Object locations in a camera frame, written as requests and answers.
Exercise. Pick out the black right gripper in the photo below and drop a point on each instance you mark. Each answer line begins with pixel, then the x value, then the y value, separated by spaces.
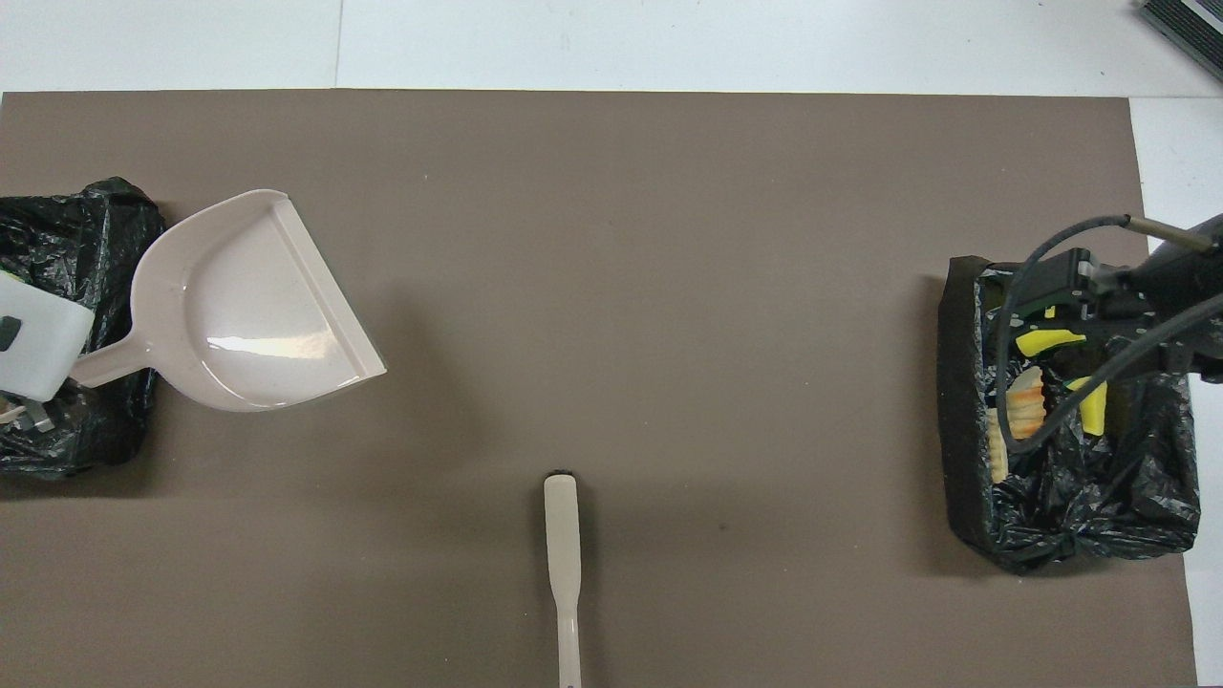
pixel 1180 306

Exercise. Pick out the yellow sponge piece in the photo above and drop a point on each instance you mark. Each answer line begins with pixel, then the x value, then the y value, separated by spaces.
pixel 1092 406
pixel 1041 340

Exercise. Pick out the striped croissant piece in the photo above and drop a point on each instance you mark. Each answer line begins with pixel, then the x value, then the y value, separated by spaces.
pixel 1024 406

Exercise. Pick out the pale flaky bread piece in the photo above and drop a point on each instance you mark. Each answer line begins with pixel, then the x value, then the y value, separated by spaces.
pixel 997 449

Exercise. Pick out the beige brush with black bristles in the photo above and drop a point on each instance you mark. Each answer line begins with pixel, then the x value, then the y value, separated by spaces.
pixel 562 545

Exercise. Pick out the beige plastic dustpan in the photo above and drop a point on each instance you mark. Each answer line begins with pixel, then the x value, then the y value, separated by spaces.
pixel 248 306

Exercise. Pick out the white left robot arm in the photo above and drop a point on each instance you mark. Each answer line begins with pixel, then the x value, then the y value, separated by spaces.
pixel 38 339

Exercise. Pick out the black bag lined bin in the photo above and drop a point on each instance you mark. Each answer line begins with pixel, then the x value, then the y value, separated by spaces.
pixel 76 239
pixel 1080 506

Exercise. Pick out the dark ribbed object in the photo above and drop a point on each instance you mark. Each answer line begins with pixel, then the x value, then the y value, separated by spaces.
pixel 1194 29

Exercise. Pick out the brown table mat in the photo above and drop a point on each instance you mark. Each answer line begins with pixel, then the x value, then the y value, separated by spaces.
pixel 669 239

